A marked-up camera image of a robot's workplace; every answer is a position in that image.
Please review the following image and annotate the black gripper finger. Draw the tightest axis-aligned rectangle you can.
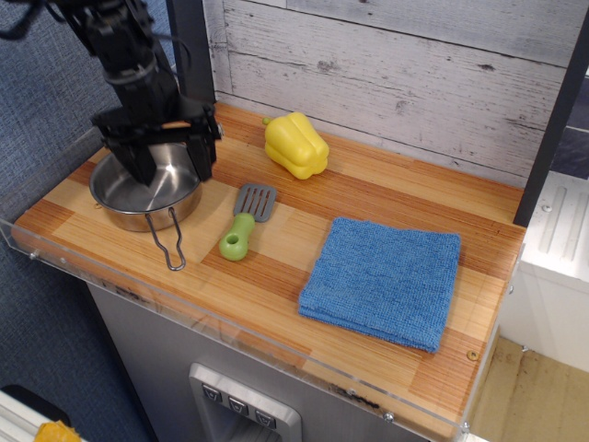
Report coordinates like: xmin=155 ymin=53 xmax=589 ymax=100
xmin=108 ymin=142 xmax=156 ymax=186
xmin=186 ymin=134 xmax=216 ymax=181

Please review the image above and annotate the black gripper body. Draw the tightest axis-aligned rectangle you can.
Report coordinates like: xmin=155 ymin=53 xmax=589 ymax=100
xmin=92 ymin=68 xmax=222 ymax=146

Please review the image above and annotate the steel pan with wire handle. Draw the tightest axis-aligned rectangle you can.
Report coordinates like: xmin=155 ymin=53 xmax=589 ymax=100
xmin=89 ymin=143 xmax=202 ymax=272

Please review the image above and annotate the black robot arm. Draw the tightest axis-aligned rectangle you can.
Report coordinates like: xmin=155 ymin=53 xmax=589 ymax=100
xmin=1 ymin=1 xmax=222 ymax=185

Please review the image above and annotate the blue folded cloth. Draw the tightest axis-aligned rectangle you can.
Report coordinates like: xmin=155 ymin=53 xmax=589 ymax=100
xmin=299 ymin=217 xmax=461 ymax=354

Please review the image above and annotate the yellow toy bell pepper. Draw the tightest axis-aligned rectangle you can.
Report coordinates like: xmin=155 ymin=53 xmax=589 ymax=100
xmin=262 ymin=111 xmax=329 ymax=180

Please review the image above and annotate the grey toy fridge cabinet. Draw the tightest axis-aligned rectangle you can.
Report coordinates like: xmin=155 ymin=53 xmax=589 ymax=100
xmin=89 ymin=285 xmax=421 ymax=441

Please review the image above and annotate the silver dispenser button panel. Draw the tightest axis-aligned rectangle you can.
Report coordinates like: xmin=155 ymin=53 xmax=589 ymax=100
xmin=189 ymin=363 xmax=303 ymax=441

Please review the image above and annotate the yellow object at corner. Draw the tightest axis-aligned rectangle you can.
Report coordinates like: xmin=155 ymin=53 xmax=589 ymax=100
xmin=33 ymin=421 xmax=82 ymax=442

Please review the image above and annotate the white toy sink unit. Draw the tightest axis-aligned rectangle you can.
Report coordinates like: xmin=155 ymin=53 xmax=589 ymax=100
xmin=498 ymin=171 xmax=588 ymax=371

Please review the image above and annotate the green handled grey toy spatula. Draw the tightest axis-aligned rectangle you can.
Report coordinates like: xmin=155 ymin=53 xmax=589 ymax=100
xmin=219 ymin=183 xmax=277 ymax=262

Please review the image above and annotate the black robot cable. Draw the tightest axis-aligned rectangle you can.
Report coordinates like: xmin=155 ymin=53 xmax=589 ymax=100
xmin=0 ymin=0 xmax=61 ymax=41

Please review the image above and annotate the black vertical post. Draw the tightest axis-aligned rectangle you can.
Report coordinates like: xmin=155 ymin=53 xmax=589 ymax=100
xmin=513 ymin=10 xmax=588 ymax=227

